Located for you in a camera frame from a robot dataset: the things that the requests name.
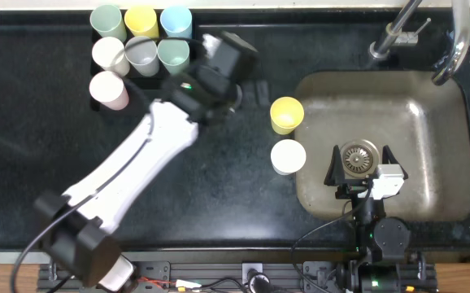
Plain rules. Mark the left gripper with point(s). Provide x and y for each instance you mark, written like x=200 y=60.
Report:
x=235 y=55

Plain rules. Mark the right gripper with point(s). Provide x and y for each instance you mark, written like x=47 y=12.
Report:
x=351 y=190

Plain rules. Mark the yellow cup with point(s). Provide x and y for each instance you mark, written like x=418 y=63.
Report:
x=286 y=115
x=140 y=20

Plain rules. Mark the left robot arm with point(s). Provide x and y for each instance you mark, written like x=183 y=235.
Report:
x=137 y=163

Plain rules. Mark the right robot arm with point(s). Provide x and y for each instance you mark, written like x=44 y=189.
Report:
x=391 y=238

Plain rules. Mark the white cup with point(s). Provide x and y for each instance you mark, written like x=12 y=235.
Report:
x=288 y=156
x=108 y=53

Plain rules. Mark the steel sink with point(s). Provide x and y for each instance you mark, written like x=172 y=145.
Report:
x=422 y=122

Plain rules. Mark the green cup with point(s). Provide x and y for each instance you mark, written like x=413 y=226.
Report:
x=173 y=53
x=107 y=20

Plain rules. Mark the blue cup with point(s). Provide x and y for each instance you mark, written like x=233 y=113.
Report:
x=176 y=20

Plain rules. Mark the black tray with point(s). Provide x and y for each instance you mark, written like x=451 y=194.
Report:
x=147 y=81

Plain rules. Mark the grey cup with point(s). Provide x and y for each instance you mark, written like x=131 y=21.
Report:
x=141 y=53

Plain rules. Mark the steel tap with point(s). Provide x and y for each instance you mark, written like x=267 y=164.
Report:
x=393 y=30

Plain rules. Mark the pink cup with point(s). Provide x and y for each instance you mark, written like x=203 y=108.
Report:
x=105 y=87

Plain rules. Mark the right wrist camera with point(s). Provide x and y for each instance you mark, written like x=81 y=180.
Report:
x=388 y=181

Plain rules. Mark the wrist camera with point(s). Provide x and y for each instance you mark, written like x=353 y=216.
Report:
x=388 y=181
x=210 y=44

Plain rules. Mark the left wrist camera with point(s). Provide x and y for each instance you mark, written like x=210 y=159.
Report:
x=210 y=44

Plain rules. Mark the mounting rail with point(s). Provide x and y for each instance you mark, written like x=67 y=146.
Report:
x=210 y=272

